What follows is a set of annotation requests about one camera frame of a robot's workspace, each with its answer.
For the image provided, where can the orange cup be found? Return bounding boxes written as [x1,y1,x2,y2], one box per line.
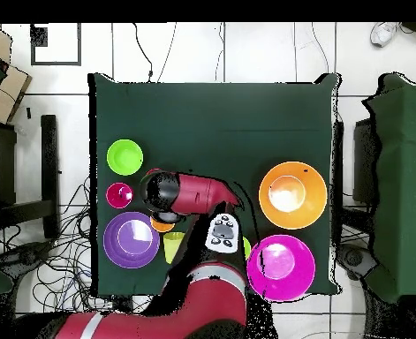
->
[149,215,176,233]

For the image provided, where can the yellow cup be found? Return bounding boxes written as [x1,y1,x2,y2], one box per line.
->
[163,231,186,265]

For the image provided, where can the purple bowl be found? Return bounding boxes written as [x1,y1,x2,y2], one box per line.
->
[102,211,161,270]

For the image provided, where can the dark green tablecloth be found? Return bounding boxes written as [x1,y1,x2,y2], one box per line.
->
[87,72,341,298]

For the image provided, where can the small green bowl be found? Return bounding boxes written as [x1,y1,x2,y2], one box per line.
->
[106,138,145,177]

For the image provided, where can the magenta cup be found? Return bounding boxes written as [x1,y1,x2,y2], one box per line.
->
[105,182,135,210]

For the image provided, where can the large orange bowl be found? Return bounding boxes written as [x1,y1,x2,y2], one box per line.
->
[258,161,329,230]

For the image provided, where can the large pink bowl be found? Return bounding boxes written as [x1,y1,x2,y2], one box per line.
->
[246,234,317,303]

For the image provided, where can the black power adapter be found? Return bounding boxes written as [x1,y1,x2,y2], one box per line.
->
[112,296,135,313]

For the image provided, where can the black box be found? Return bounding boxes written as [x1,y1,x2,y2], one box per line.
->
[352,117,382,206]

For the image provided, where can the white shoe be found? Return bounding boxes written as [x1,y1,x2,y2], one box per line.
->
[369,21,402,48]

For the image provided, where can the black cable with plug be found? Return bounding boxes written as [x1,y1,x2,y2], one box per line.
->
[132,22,155,83]

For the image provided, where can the tangle of floor cables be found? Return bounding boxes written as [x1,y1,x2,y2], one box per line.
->
[0,174,159,319]

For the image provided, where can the thin grey cable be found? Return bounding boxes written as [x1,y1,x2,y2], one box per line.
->
[156,22,178,83]

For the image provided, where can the black chair frame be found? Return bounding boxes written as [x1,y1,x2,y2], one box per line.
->
[0,114,61,241]

